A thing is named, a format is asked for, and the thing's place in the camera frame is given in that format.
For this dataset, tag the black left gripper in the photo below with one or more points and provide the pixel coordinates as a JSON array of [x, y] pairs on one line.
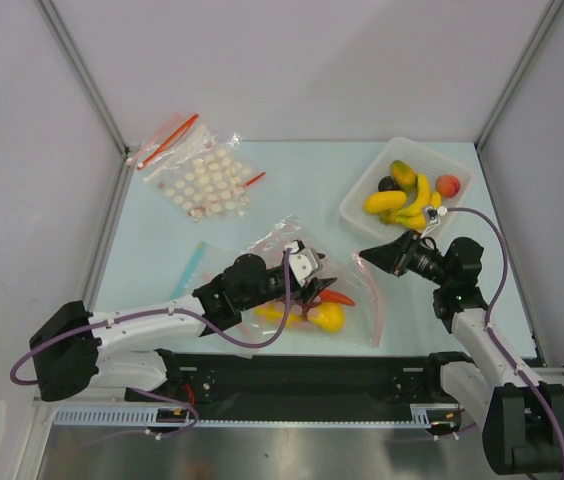
[[315, 287]]

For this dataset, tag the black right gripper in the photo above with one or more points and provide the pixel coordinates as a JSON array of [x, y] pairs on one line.
[[403, 256]]

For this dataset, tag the red chili pepper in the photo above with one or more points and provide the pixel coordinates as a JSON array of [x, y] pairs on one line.
[[336, 297]]

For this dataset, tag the yellow pear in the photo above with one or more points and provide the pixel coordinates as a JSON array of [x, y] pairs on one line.
[[329, 317]]

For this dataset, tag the clear bag pink dots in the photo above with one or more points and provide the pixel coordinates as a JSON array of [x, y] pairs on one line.
[[271, 248], [346, 316]]

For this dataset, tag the yellow pepper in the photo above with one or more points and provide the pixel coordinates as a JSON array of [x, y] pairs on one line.
[[274, 314]]

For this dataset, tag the red grape bunch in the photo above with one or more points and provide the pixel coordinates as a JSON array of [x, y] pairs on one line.
[[301, 310]]

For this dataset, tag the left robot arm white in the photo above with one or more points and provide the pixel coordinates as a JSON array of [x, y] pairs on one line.
[[77, 349]]

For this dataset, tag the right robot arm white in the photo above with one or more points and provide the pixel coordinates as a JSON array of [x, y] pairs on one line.
[[520, 415]]

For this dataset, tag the clear bag blue zipper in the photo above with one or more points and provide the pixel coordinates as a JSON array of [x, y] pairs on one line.
[[189, 271]]

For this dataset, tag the clear bag cream dots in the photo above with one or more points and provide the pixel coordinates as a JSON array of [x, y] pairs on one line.
[[204, 177]]

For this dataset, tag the clear bag red zipper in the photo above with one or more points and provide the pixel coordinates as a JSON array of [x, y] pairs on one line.
[[167, 136]]

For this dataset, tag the yellow banana bunch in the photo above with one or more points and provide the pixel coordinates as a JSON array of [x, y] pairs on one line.
[[413, 216]]

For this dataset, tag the dark purple fruit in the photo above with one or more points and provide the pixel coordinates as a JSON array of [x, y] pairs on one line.
[[387, 183]]

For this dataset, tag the green yellow mango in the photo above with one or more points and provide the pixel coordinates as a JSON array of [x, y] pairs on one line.
[[404, 176]]

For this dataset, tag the red orange peach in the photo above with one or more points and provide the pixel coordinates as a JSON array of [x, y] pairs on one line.
[[448, 186]]

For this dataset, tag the white plastic fruit basket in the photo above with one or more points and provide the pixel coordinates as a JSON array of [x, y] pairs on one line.
[[430, 159]]

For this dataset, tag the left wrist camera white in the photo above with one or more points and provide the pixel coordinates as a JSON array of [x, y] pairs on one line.
[[301, 261]]

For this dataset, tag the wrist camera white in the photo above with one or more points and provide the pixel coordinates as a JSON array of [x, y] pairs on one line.
[[433, 218], [301, 261]]

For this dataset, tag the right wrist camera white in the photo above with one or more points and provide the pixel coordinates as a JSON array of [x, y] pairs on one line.
[[433, 218]]

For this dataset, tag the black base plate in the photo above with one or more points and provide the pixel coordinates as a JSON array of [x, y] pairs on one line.
[[294, 383]]

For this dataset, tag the grey cable duct rail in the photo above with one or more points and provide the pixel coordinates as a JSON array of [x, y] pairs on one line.
[[171, 416]]

